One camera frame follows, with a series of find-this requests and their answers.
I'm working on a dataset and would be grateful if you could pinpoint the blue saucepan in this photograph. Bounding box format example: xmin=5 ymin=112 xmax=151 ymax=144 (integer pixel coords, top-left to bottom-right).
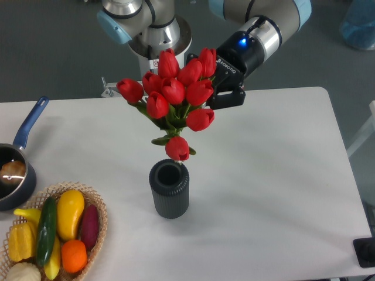
xmin=1 ymin=96 xmax=49 ymax=211

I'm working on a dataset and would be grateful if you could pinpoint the purple sweet potato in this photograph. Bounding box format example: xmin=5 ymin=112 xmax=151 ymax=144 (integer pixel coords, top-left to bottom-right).
xmin=81 ymin=205 xmax=99 ymax=251

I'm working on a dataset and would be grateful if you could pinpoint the blue transparent container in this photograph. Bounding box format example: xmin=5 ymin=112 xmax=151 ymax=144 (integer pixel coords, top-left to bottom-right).
xmin=339 ymin=0 xmax=374 ymax=50

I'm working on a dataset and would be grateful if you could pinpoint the yellow bell pepper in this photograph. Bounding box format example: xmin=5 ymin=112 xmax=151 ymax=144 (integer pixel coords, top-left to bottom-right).
xmin=8 ymin=222 xmax=37 ymax=262

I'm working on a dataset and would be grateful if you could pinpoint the green cucumber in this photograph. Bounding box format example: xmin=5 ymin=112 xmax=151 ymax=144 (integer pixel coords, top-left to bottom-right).
xmin=36 ymin=197 xmax=57 ymax=267

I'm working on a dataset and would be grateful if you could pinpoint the black pedestal cable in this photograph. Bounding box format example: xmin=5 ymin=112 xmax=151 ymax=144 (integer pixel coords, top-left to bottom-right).
xmin=147 ymin=45 xmax=161 ymax=73

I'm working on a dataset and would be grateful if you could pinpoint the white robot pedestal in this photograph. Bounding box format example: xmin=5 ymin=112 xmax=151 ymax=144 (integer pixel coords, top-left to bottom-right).
xmin=101 ymin=14 xmax=206 ymax=98

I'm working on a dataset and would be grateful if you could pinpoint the yellow banana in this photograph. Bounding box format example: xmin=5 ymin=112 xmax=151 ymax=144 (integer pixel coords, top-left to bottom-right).
xmin=13 ymin=208 xmax=61 ymax=280

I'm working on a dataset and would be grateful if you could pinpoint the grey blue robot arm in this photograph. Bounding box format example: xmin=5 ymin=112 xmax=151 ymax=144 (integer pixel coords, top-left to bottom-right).
xmin=97 ymin=1 xmax=312 ymax=109

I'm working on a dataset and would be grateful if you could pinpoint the dark grey ribbed vase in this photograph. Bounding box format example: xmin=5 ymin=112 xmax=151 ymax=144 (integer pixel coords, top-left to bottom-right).
xmin=149 ymin=159 xmax=190 ymax=219

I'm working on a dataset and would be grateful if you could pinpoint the white frame at right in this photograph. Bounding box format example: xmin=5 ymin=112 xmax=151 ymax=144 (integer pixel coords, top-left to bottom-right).
xmin=346 ymin=101 xmax=374 ymax=157

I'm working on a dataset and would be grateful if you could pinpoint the brown patty in pan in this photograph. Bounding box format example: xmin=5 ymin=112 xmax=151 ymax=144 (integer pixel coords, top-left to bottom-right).
xmin=1 ymin=160 xmax=26 ymax=185

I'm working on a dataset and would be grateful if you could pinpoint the black device at edge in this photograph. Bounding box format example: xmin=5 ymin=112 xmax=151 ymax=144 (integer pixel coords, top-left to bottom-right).
xmin=353 ymin=237 xmax=374 ymax=268

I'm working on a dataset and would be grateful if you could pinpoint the red tulip bouquet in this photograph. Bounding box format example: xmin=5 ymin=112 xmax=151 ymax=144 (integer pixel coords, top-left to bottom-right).
xmin=116 ymin=48 xmax=217 ymax=162

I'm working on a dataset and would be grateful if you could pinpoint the white garlic bulb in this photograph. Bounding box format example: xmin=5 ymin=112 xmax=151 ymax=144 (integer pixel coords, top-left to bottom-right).
xmin=6 ymin=262 xmax=42 ymax=281

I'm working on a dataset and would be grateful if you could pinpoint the woven wicker basket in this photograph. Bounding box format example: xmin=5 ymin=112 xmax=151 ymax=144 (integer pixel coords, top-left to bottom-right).
xmin=12 ymin=182 xmax=108 ymax=281

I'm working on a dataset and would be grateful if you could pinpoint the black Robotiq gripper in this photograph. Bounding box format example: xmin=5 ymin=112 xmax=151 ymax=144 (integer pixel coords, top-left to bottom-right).
xmin=186 ymin=31 xmax=265 ymax=110

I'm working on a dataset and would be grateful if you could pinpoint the yellow squash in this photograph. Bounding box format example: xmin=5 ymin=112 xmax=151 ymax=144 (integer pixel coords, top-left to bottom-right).
xmin=57 ymin=190 xmax=85 ymax=241

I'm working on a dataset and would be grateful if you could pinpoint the orange fruit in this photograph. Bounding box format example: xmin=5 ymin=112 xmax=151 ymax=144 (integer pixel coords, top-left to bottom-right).
xmin=61 ymin=239 xmax=88 ymax=273

